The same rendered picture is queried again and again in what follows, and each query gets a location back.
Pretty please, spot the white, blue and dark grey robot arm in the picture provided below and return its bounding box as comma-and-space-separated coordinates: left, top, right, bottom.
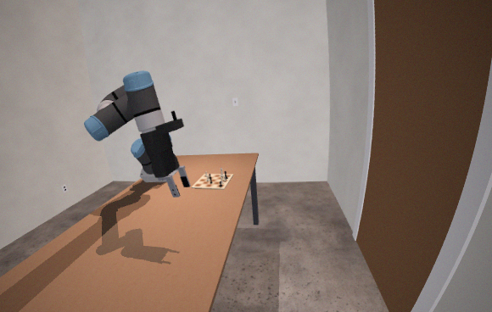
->
84, 71, 161, 175

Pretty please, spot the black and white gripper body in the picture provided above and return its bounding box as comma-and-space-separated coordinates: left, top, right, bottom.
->
134, 110, 184, 178

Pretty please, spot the brown and cream chessboard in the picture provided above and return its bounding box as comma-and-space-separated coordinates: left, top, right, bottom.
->
192, 174, 233, 189

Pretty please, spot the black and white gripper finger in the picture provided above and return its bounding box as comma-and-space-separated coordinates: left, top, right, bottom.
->
158, 175, 181, 198
176, 165, 191, 187

